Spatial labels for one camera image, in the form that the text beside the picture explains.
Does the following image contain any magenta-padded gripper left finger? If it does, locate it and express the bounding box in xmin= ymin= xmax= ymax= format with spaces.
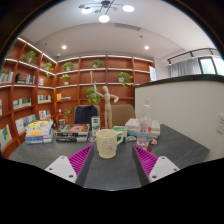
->
xmin=44 ymin=145 xmax=96 ymax=187

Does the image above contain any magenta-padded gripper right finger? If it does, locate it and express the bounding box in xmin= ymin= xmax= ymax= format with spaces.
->
xmin=131 ymin=145 xmax=181 ymax=187

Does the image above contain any clear plastic water bottle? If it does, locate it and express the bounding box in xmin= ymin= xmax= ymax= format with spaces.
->
xmin=136 ymin=104 xmax=153 ymax=151

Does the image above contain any stack of dark books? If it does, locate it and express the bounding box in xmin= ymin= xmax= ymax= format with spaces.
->
xmin=54 ymin=123 xmax=91 ymax=143

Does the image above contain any cream mug with red print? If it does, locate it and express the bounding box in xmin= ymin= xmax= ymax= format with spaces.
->
xmin=95 ymin=128 xmax=125 ymax=160

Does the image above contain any green-white drink carton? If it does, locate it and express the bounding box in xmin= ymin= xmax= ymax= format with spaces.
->
xmin=90 ymin=115 xmax=101 ymax=137

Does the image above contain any stack of colourful books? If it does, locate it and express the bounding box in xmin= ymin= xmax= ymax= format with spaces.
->
xmin=24 ymin=119 xmax=54 ymax=145

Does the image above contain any dark blue chair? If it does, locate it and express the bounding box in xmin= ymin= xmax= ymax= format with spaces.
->
xmin=73 ymin=104 xmax=101 ymax=126

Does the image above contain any tan upholstered chair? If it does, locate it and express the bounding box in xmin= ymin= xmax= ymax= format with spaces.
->
xmin=110 ymin=104 xmax=137 ymax=128

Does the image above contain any wooden artist mannequin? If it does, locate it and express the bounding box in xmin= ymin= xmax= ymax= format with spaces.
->
xmin=89 ymin=70 xmax=120 ymax=130

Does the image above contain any brown wooden shelf unit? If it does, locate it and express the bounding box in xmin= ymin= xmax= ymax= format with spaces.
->
xmin=0 ymin=36 xmax=155 ymax=159

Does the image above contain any grey window curtain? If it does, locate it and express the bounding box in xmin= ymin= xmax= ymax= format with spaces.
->
xmin=168 ymin=58 xmax=201 ymax=78

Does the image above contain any window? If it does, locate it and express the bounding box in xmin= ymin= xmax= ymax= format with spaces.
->
xmin=199 ymin=56 xmax=224 ymax=77

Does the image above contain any ceiling air vent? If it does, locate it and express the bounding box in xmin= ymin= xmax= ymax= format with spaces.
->
xmin=114 ymin=22 xmax=142 ymax=32

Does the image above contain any round-bulb ceiling chandelier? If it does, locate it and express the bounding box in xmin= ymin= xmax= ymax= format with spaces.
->
xmin=78 ymin=0 xmax=136 ymax=24

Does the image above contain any white wall outlet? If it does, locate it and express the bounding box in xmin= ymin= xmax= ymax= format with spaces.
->
xmin=215 ymin=113 xmax=224 ymax=135

